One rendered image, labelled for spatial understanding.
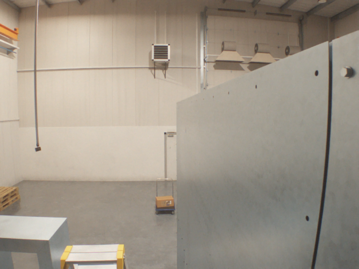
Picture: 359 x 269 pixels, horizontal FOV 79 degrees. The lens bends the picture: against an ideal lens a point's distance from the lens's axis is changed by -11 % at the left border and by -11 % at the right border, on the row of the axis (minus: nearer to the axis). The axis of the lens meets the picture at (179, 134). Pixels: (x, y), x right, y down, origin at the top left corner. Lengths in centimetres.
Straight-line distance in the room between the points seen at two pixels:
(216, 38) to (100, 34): 503
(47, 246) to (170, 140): 801
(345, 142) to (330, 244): 10
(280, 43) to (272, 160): 1185
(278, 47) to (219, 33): 288
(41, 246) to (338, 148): 339
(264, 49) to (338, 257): 1065
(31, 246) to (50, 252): 25
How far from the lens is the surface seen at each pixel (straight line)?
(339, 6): 1307
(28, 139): 1208
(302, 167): 31
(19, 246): 363
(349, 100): 25
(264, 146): 40
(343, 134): 25
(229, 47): 1033
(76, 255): 155
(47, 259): 354
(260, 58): 1072
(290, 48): 1141
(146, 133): 1052
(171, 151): 1061
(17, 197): 999
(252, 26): 1182
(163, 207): 755
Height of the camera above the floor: 313
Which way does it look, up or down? 6 degrees down
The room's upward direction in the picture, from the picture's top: straight up
